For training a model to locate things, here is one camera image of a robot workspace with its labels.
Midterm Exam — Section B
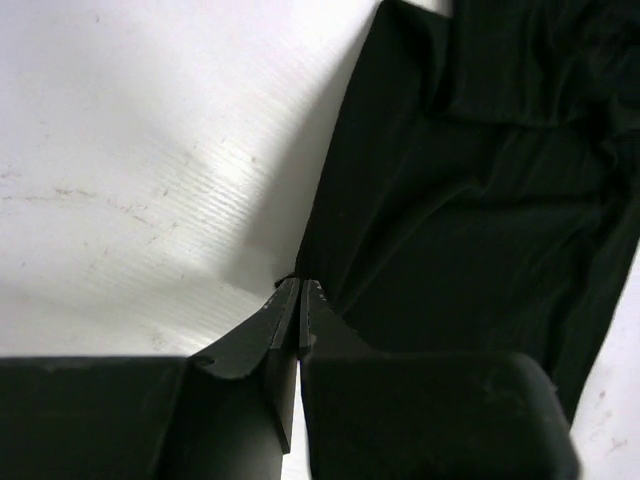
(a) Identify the black tank top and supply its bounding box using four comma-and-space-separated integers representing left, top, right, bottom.
294, 1, 639, 418

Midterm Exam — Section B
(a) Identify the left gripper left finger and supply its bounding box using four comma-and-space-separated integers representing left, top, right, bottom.
1, 279, 300, 479

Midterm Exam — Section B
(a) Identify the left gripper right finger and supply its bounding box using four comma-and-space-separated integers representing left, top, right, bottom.
300, 281, 580, 480

